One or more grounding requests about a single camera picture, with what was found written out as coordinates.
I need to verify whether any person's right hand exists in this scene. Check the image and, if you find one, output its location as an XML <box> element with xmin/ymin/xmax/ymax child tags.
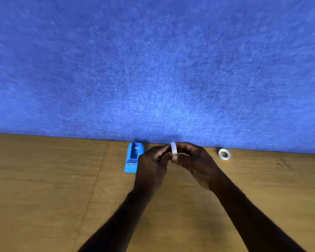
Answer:
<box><xmin>172</xmin><ymin>142</ymin><xmax>224</xmax><ymax>192</ymax></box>

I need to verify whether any person's left hand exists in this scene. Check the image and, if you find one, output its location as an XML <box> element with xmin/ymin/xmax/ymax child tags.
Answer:
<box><xmin>133</xmin><ymin>145</ymin><xmax>173</xmax><ymax>196</ymax></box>

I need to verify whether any person's left forearm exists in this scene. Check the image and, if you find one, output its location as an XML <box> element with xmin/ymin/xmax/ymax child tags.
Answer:
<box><xmin>77</xmin><ymin>189</ymin><xmax>154</xmax><ymax>252</ymax></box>

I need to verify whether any person's right forearm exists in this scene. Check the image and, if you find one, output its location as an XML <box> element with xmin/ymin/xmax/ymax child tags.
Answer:
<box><xmin>210</xmin><ymin>171</ymin><xmax>307</xmax><ymax>252</ymax></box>

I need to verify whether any blue tape dispenser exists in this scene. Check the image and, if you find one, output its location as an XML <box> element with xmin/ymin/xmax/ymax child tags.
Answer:
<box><xmin>124</xmin><ymin>142</ymin><xmax>145</xmax><ymax>174</ymax></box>

